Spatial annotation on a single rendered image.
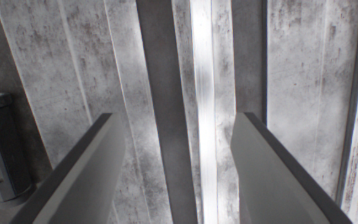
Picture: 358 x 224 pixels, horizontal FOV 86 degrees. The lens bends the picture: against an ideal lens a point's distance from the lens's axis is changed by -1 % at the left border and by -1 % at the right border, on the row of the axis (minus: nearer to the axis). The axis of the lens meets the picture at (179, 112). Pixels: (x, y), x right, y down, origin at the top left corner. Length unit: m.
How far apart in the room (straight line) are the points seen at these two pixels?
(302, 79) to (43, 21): 0.31
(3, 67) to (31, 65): 1.03
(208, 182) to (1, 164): 1.16
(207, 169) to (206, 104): 0.07
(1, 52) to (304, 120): 1.29
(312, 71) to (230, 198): 0.20
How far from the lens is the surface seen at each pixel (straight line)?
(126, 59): 0.24
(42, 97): 0.31
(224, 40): 0.24
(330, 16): 0.29
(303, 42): 0.27
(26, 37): 0.31
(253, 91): 0.27
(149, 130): 0.26
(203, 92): 0.18
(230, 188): 0.31
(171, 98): 0.26
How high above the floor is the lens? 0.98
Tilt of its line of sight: 73 degrees down
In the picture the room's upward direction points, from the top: 176 degrees counter-clockwise
